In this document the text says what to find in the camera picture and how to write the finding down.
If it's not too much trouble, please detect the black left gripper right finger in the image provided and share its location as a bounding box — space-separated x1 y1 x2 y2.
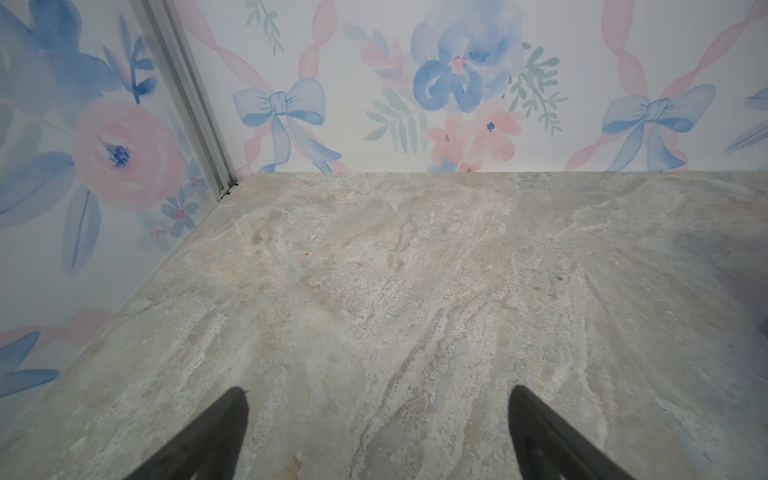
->
508 385 633 480

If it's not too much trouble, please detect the aluminium corner frame post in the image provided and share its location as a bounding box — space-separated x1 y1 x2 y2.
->
131 0 238 199

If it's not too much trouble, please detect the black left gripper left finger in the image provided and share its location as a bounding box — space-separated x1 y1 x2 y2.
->
128 387 249 479

